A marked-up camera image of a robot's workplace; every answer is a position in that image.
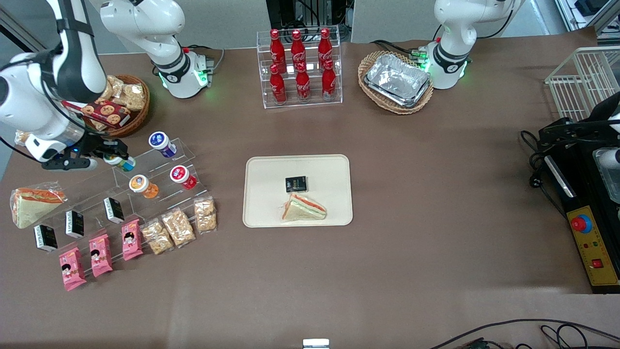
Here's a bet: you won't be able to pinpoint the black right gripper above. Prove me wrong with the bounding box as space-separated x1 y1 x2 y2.
70 133 130 159

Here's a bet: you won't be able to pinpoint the green gum bottle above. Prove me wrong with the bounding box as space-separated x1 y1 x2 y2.
103 154 137 172

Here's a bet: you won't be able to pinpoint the orange gum bottle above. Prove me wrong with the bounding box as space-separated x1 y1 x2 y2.
129 174 159 199

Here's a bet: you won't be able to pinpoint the blue gum bottle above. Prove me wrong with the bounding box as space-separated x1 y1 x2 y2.
148 131 178 159

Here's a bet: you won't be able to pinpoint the red gum bottle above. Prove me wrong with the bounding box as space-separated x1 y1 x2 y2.
170 165 198 190

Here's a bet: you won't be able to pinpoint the cream plastic tray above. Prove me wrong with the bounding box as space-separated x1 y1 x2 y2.
242 154 353 228

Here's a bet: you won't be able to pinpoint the aluminium foil tray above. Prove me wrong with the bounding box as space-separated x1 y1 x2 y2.
364 53 432 105
366 82 433 108

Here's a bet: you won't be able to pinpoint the black tray sealing machine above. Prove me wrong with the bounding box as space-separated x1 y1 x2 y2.
538 92 620 295

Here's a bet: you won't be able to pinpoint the silver metal tray mould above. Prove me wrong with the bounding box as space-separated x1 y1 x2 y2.
593 148 620 204

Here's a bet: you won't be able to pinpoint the clear acrylic stepped shelf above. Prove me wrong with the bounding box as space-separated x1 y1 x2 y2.
29 137 216 277

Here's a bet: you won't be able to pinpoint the red cookie box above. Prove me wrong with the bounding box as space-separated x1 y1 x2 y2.
62 99 132 129

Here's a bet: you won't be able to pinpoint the dark brown wicker basket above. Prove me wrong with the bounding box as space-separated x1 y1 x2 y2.
82 74 151 138

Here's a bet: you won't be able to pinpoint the clear rice crispy packet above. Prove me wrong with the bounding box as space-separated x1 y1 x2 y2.
121 83 147 111
104 76 124 100
194 196 217 235
140 218 175 256

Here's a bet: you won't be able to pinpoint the pink cartoon snack packet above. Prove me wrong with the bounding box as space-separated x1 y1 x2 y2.
59 246 87 292
121 218 144 261
89 234 114 278

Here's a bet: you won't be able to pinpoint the clear bagged nut snacks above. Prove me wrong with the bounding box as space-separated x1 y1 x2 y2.
161 207 197 249

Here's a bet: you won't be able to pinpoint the wrapped triangle sandwich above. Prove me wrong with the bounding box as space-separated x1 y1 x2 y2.
280 192 327 222
10 182 68 229

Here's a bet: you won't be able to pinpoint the red cola bottle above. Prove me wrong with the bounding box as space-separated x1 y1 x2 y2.
269 29 287 74
317 28 334 71
291 29 307 72
295 62 311 102
322 59 337 100
269 64 287 105

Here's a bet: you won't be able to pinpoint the clear acrylic bottle rack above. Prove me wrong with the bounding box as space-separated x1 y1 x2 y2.
257 25 343 109

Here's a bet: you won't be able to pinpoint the black equipment rack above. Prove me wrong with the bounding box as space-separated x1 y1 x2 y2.
265 0 354 30

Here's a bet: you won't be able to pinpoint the light brown wicker basket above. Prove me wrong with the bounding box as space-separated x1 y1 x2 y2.
357 50 434 115

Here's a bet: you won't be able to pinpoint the silver metal bar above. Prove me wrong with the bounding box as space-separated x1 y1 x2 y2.
543 155 577 198

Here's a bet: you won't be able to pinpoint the red emergency stop button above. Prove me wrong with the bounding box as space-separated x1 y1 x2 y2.
571 213 593 235

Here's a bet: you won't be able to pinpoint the grey arm base cable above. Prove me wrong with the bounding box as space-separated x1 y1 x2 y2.
184 44 226 71

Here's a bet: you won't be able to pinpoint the black arm base cable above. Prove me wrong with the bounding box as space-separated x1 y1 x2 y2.
371 40 422 56

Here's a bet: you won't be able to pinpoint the black machine power cable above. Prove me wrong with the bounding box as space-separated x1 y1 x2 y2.
520 128 567 219

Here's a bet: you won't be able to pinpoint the long black cable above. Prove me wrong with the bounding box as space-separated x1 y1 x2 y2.
429 318 620 349

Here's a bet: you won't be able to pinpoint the white wire basket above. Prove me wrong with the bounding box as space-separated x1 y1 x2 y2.
545 46 620 122

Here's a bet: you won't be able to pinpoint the aluminium frame shelf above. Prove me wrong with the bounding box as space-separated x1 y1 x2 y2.
555 0 620 34

